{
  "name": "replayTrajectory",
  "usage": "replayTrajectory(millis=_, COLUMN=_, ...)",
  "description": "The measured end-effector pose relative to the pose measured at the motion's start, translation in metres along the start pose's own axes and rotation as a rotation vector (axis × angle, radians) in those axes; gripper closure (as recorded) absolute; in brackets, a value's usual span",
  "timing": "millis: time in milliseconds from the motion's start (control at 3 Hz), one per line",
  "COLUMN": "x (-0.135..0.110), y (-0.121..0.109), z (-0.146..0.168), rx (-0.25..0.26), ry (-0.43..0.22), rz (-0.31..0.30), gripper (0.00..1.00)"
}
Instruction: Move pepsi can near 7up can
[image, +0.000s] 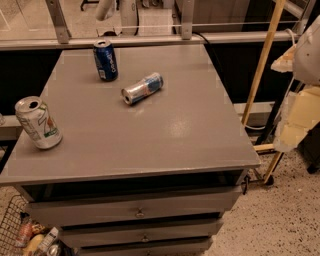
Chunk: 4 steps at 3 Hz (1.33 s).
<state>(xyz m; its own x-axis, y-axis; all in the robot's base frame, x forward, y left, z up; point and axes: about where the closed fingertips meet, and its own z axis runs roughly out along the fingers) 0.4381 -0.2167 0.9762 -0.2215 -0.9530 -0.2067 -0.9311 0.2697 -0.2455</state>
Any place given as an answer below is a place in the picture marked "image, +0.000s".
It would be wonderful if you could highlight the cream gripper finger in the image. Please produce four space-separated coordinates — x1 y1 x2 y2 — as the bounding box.
273 86 320 152

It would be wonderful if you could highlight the blue pepsi can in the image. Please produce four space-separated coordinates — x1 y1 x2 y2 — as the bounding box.
93 40 118 82

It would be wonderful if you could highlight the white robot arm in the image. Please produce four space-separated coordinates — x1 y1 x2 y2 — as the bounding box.
271 15 320 152

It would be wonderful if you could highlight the silver blue red bull can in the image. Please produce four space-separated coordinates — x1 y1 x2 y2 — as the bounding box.
121 72 163 105

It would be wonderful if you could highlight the white green 7up can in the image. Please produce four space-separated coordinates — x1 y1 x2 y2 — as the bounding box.
15 96 62 150

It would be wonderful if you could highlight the grey bottom drawer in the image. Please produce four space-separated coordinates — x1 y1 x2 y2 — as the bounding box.
79 237 212 256

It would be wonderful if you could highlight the grey drawer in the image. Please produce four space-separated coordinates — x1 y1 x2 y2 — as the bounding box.
79 237 212 256
61 218 223 247
27 186 241 227

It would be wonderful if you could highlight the grey middle drawer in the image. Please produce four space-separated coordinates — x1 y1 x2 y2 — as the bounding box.
61 218 223 247

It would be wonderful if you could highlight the grey metal railing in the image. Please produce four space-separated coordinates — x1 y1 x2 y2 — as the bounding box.
0 0 299 51

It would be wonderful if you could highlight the grey top drawer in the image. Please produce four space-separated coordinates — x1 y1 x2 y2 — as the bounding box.
27 186 241 227

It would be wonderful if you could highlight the white box in basket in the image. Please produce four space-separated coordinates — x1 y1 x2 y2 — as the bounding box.
34 228 59 256

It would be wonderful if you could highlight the yellow item in basket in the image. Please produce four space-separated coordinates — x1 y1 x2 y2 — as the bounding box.
23 234 44 256

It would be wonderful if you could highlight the orange snack bottle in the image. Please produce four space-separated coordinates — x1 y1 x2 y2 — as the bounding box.
15 214 33 248

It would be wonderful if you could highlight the yellow wooden frame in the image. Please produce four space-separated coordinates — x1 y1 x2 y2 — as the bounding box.
241 0 288 185

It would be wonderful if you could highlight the wire basket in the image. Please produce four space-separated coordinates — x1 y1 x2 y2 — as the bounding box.
0 195 29 256

